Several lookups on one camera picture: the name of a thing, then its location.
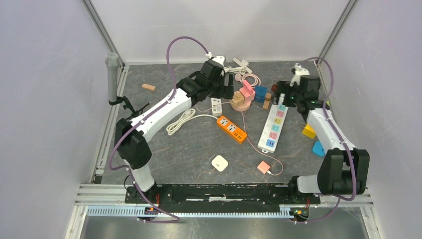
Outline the black tripod stand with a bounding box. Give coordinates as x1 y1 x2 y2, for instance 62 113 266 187
108 96 150 120

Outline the white square adapter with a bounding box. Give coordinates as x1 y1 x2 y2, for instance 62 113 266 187
211 155 229 172

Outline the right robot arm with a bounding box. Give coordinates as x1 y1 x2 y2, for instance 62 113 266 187
272 75 370 203

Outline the pink round base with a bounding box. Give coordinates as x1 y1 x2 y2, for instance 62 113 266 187
231 102 251 112

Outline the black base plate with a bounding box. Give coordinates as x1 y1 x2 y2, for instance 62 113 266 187
145 183 320 213

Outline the orange power strip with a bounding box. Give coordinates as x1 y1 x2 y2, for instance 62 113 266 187
216 116 247 144

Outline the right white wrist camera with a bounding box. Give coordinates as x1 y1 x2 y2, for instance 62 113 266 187
290 63 310 87

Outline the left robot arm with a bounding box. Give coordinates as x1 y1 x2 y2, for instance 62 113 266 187
114 56 233 203

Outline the pink cube socket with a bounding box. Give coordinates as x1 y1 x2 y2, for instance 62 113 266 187
239 80 255 104

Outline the white coiled power cord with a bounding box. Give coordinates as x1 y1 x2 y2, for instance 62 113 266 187
166 109 218 136

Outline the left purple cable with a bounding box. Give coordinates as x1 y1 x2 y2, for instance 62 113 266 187
107 36 211 224

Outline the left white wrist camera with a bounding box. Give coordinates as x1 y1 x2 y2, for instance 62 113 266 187
208 56 225 68

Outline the pink charger plug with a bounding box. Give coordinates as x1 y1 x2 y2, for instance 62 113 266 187
257 161 271 174

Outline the grey microphone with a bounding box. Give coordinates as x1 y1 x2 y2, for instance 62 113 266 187
105 52 120 105

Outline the white cord with plug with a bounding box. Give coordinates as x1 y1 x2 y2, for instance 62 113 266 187
222 57 252 75

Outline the dark blue cube adapter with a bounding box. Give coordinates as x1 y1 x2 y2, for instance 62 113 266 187
254 85 267 103

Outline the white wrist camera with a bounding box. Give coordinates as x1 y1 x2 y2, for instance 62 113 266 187
208 56 225 68
290 63 310 87

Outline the beige cube socket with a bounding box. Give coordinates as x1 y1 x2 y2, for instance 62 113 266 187
229 91 245 109

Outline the light blue adapter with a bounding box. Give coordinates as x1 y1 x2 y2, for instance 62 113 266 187
312 141 325 157

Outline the wooden block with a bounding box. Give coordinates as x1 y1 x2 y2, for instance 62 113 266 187
141 84 156 92
265 92 272 101
262 100 270 110

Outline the white cable duct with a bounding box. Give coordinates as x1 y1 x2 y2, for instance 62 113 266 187
86 204 317 219

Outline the long white power strip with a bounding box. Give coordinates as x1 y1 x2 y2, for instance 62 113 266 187
257 105 288 154

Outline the yellow cube adapter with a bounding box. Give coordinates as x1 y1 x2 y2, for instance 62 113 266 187
302 124 317 139

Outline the small white power strip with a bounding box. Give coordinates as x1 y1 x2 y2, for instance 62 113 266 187
211 98 222 117

